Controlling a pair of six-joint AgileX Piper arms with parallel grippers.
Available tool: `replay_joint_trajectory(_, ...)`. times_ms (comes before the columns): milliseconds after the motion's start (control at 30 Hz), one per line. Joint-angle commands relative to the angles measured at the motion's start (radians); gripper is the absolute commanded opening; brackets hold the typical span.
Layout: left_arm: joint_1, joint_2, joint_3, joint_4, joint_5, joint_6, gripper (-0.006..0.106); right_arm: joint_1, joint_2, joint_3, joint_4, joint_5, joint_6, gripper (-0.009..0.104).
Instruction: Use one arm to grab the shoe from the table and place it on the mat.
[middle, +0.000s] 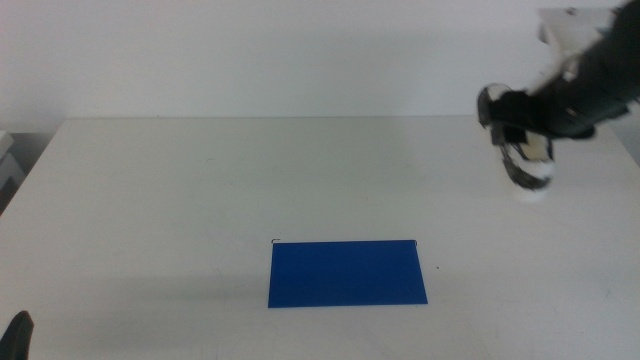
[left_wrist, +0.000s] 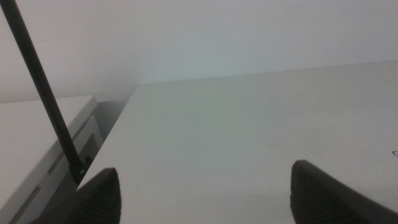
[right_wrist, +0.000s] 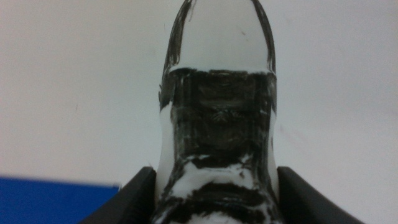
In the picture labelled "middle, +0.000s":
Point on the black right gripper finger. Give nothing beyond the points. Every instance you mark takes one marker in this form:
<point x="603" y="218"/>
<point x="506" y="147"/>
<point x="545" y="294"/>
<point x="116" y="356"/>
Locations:
<point x="507" y="135"/>
<point x="510" y="107"/>

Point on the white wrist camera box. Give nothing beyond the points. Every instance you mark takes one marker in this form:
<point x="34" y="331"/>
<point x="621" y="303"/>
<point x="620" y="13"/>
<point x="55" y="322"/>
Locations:
<point x="570" y="32"/>

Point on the white shelf unit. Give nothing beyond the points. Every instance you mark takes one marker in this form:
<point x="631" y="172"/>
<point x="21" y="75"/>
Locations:
<point x="6" y="167"/>

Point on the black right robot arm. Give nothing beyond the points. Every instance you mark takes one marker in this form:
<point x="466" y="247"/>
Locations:
<point x="617" y="55"/>

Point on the blue rectangular mat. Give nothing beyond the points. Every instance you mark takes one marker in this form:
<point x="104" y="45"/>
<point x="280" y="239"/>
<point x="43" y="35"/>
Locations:
<point x="347" y="274"/>

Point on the black and white sneaker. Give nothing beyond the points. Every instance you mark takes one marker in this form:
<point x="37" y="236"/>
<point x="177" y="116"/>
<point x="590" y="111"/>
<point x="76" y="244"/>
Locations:
<point x="530" y="172"/>

